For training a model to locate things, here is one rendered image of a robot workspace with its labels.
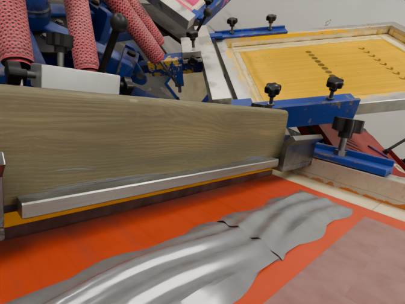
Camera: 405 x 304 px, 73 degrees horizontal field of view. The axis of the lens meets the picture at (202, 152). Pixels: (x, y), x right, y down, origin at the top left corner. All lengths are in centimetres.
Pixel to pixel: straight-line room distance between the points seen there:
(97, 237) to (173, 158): 9
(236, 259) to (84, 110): 15
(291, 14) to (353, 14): 49
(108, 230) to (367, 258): 22
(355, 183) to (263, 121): 18
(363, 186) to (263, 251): 26
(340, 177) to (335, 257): 22
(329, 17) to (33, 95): 237
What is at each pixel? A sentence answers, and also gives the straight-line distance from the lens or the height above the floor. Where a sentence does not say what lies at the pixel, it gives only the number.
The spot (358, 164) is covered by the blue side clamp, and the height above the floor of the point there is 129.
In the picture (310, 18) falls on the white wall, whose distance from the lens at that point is 253.
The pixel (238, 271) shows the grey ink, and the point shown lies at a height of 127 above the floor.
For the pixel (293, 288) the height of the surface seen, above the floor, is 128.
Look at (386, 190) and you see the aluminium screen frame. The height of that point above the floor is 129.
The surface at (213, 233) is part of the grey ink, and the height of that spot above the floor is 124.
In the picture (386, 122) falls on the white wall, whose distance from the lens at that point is 222.
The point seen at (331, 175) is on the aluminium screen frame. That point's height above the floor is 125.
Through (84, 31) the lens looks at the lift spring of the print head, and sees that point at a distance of 66.
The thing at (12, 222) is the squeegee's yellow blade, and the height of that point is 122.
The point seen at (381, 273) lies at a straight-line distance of 27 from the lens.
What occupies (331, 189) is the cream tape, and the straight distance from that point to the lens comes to 45.
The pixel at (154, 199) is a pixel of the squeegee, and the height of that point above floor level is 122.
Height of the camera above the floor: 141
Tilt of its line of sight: 33 degrees down
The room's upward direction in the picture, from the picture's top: 35 degrees clockwise
